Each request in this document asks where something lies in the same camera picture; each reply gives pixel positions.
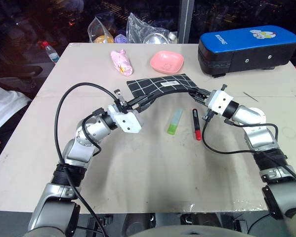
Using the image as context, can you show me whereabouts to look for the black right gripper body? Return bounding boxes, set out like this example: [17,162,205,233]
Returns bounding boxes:
[194,89,212,106]

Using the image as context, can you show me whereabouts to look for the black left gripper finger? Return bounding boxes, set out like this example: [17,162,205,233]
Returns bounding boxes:
[136,98,154,111]
[130,94,155,104]

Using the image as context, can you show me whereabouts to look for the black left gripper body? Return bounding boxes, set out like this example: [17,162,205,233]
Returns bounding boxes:
[114,95,139,115]

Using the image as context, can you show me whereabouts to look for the black white-grid zip pouch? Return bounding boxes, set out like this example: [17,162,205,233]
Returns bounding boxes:
[126,74,208,102]

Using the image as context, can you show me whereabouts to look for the red marker with black barrel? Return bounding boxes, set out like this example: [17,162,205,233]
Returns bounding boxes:
[192,108,202,141]

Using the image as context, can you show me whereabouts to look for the green highlighter with clear cap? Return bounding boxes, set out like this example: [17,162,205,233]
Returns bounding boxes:
[166,108,183,136]

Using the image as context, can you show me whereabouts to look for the pink plastic bowl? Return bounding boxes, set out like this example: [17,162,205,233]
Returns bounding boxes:
[149,50,185,74]

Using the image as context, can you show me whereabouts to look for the pink plush toy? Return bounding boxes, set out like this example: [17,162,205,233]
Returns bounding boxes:
[110,48,134,76]

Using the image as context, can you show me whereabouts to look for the shiny metal bowl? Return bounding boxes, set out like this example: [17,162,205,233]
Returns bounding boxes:
[142,33,169,45]

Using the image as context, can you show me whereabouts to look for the blue and black boxing pad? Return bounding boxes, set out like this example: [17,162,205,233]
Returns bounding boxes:
[197,24,296,79]

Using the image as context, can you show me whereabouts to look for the yellow round object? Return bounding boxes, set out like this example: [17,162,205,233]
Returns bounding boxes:
[94,35,115,44]

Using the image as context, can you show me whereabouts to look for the grey window pillar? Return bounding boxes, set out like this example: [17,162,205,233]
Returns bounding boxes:
[177,0,194,44]

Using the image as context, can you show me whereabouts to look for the clear plastic bag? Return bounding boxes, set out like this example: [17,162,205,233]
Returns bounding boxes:
[126,12,173,45]
[87,13,119,44]

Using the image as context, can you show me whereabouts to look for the clear plastic water bottle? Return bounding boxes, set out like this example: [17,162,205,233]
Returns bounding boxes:
[41,41,61,64]

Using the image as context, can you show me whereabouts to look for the black office chair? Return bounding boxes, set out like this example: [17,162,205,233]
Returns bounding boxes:
[0,65,43,95]

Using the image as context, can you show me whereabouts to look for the bystander in white shirt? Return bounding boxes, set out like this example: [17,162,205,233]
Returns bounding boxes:
[0,82,32,135]

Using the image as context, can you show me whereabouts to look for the dark rounded shape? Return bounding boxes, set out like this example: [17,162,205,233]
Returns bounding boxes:
[122,213,154,237]

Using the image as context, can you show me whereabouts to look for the silver robot torso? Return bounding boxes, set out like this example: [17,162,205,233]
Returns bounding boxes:
[127,225,246,237]

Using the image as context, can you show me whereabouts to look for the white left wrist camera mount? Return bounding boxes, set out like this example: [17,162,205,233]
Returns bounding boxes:
[107,104,143,134]

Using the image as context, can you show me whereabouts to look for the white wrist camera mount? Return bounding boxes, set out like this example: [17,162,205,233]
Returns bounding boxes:
[107,104,143,134]
[206,89,235,116]

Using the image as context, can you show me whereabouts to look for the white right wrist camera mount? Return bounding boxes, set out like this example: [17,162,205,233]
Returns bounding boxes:
[206,89,235,116]

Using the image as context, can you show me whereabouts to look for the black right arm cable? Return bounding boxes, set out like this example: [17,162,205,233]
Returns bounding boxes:
[201,111,296,191]

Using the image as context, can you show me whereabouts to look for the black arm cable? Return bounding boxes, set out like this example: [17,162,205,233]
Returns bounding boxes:
[53,81,122,237]
[201,111,296,191]

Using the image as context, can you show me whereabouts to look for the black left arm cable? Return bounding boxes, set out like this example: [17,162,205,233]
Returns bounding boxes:
[53,81,122,237]

